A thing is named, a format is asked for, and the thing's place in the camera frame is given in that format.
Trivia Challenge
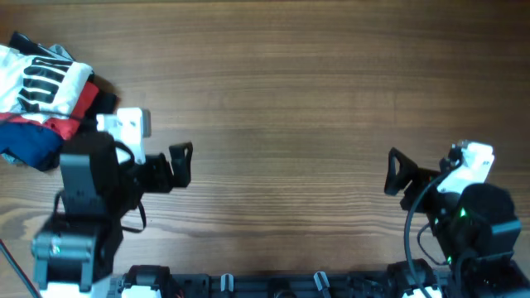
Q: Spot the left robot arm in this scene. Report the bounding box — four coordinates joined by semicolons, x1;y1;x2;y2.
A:
31;132;193;297

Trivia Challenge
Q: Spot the black folded garment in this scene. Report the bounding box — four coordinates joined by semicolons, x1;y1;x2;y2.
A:
8;31;118;132

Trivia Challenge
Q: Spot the grey folded garment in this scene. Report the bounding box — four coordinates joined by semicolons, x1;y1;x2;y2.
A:
46;45;75;61

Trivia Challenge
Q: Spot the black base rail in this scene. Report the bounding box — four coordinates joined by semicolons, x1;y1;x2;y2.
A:
109;271;464;298

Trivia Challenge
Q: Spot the white t-shirt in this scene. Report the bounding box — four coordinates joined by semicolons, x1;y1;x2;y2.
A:
1;46;93;123

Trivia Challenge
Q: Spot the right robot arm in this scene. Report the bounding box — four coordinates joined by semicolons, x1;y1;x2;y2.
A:
384;141;529;297

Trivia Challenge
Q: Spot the navy blue folded garment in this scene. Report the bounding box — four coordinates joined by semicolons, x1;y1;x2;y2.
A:
1;123;64;171

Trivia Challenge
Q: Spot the red folded shirt with logo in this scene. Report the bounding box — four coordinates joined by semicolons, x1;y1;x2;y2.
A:
1;82;99;140

